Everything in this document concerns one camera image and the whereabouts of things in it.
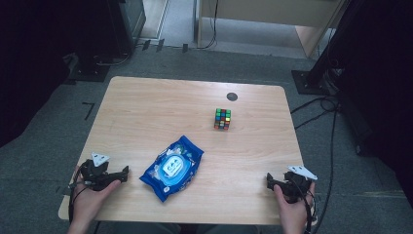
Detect black hanging cable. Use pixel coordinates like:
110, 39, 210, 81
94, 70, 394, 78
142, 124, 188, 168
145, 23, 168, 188
199, 0, 219, 51

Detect person's right hand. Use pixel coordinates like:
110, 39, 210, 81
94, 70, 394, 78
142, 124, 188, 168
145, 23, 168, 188
274, 183, 317, 234

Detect dark curtain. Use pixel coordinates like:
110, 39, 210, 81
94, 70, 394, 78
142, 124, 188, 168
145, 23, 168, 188
337, 0, 413, 209
0, 0, 115, 148

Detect looped black floor cables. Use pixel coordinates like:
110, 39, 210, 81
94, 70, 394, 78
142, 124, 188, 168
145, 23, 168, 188
289, 95, 340, 131

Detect blue wet wipes pack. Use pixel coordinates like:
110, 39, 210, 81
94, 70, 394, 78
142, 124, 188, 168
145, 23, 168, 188
139, 135, 205, 203

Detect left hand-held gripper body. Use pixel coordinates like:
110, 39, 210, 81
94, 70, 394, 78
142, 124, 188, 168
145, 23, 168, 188
79, 152, 113, 192

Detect person's left hand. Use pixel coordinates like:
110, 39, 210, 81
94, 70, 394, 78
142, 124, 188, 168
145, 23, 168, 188
69, 166, 122, 227

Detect black stand base with post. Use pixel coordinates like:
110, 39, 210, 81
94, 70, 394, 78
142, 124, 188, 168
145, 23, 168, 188
290, 0, 358, 97

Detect light wooden cabinet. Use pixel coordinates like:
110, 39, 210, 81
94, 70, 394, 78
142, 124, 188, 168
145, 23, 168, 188
195, 0, 346, 60

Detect hand-held gripper cable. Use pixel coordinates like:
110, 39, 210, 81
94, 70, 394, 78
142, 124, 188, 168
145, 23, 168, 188
67, 179, 90, 226
291, 178, 319, 234

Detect black cabinet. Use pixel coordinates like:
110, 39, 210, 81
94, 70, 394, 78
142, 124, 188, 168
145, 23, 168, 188
106, 0, 147, 57

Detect multicoloured puzzle cube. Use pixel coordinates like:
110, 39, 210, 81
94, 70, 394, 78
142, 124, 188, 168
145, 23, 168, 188
213, 107, 232, 131

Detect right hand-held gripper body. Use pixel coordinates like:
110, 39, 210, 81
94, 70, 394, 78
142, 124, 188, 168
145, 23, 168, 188
281, 165, 319, 204

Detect right hand-held gripper cable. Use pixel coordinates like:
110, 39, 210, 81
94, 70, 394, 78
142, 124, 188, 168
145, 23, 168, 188
291, 178, 319, 234

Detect left hand-held gripper cable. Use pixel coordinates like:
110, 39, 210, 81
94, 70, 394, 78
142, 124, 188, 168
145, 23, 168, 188
67, 179, 90, 226

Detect long black floor cable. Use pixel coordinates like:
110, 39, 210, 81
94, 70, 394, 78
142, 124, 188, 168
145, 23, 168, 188
311, 106, 339, 234

